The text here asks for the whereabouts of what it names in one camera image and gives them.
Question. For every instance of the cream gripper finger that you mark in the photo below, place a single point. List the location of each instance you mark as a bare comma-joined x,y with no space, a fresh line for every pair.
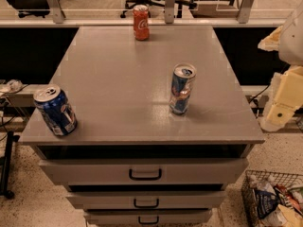
272,41
285,97

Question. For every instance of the red bull can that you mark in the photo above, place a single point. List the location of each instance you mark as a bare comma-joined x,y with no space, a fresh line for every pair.
183,77

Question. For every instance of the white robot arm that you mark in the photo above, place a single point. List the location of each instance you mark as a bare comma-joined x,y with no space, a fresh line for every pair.
291,39

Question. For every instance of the orange coca-cola can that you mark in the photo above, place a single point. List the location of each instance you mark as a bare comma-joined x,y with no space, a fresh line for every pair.
141,25

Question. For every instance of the blue pepsi can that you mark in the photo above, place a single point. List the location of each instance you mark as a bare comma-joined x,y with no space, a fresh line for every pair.
53,104

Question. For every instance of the red snack bag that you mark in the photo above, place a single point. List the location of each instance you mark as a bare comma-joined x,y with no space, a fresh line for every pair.
292,196

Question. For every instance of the dark blue snack bag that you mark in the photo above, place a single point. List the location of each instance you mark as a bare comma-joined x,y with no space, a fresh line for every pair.
266,203

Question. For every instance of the top grey drawer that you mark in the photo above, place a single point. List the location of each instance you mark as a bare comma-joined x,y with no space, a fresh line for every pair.
143,171

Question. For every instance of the grey drawer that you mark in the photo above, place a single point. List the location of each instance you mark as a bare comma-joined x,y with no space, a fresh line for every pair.
143,171
146,200
147,217

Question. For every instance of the yellow snack bag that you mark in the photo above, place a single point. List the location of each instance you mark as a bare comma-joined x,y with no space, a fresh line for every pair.
289,217

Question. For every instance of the black office chair centre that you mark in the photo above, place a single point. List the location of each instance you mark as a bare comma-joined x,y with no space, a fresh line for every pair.
130,4

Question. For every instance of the middle grey drawer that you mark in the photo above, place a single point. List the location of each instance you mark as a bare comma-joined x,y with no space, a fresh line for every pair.
146,200

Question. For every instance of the bottom grey drawer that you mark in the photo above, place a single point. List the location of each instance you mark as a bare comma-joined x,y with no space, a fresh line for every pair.
147,217

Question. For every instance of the black stand leg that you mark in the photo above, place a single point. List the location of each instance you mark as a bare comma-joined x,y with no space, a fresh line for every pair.
5,166

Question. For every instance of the wire basket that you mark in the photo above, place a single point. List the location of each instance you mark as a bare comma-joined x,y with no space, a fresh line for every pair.
249,196

